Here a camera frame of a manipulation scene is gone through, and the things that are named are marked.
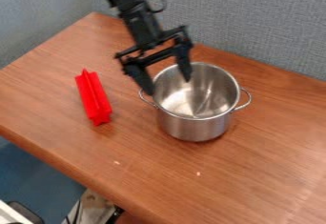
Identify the white object at corner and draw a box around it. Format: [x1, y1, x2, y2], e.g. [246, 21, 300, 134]
[0, 200, 28, 224]

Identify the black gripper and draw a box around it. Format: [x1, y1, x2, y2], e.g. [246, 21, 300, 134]
[117, 3, 194, 95]

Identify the black table leg frame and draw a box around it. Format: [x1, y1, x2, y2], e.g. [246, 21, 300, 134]
[63, 201, 123, 224]

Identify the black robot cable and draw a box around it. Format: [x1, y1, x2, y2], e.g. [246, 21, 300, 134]
[145, 0, 169, 14]

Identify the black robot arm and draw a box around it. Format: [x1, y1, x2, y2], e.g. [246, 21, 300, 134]
[107, 0, 194, 95]

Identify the stainless steel pot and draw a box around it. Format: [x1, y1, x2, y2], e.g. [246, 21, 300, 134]
[139, 62, 253, 142]

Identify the red rectangular block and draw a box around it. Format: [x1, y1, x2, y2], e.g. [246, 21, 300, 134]
[75, 70, 113, 126]

